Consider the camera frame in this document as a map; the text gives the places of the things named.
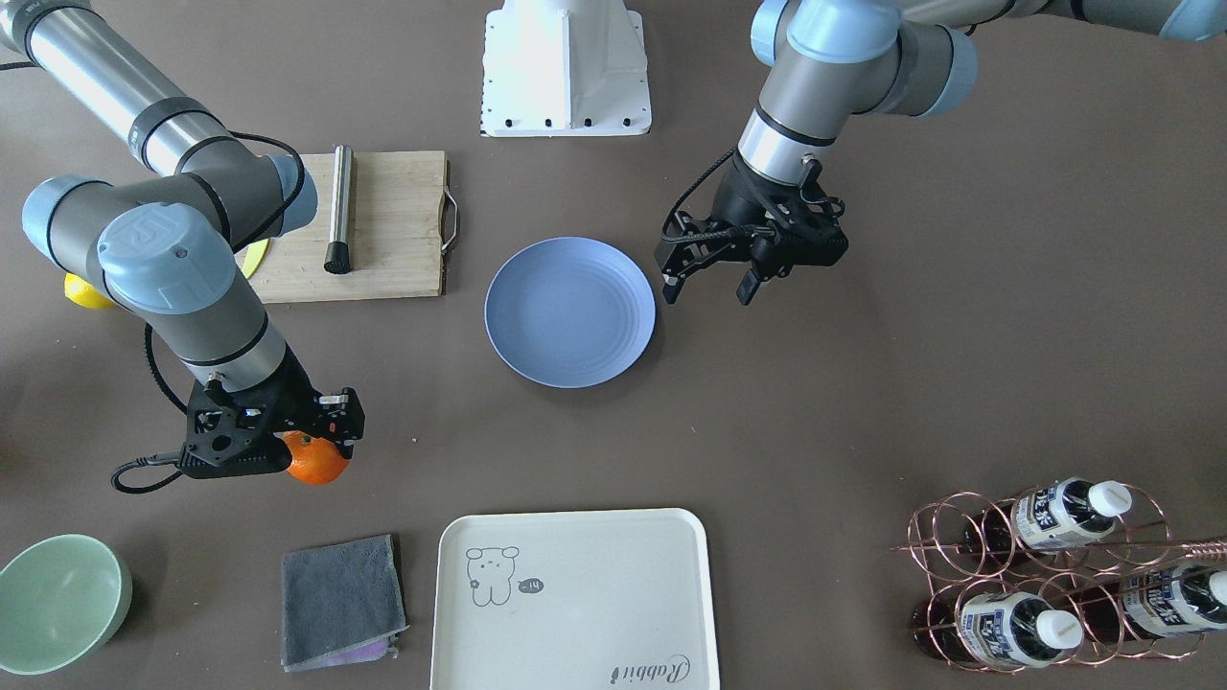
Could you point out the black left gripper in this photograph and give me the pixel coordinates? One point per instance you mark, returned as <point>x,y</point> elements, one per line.
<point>737,199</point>

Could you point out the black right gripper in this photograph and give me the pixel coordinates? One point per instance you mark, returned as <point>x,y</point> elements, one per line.
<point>293,392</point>

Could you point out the orange fruit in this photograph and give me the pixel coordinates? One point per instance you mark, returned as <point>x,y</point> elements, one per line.
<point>313,460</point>

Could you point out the blue plate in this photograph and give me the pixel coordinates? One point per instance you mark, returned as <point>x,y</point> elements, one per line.
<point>570,312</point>

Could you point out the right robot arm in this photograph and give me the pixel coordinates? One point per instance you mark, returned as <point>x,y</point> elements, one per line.
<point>163,250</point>

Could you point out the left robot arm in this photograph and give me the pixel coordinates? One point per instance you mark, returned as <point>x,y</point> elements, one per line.
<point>828,61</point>

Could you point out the yellow plastic knife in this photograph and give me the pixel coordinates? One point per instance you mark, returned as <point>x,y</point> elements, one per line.
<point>252,257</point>

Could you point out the steel muddler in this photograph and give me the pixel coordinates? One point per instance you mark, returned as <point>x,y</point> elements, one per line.
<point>338,260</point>

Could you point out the grey cloth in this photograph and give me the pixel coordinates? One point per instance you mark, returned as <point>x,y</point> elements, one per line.
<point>342,604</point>

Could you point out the yellow lemon lower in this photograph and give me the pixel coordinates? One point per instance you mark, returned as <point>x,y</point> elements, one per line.
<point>78,291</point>

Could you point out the green bowl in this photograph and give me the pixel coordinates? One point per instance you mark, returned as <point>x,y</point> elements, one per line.
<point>61,599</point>

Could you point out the wooden cutting board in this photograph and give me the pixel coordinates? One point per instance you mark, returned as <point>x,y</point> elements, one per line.
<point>396,235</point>

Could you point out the cream rabbit tray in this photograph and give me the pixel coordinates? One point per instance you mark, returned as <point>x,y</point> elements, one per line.
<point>617,599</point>

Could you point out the dark tea bottle middle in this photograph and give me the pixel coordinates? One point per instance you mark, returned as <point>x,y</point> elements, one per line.
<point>1070,513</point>

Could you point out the dark tea bottle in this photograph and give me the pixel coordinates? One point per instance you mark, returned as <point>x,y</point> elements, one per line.
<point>1070,513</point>
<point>1002,632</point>
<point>1183,600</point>

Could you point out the dark tea bottle near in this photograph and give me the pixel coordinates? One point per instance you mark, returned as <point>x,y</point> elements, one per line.
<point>1002,632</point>

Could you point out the dark tea bottle far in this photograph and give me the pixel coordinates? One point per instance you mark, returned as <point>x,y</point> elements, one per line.
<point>1183,600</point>

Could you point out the white camera stand base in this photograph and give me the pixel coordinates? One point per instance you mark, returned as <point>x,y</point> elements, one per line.
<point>564,69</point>

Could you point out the copper wire bottle rack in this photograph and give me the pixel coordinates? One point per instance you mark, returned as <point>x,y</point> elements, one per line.
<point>949,539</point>

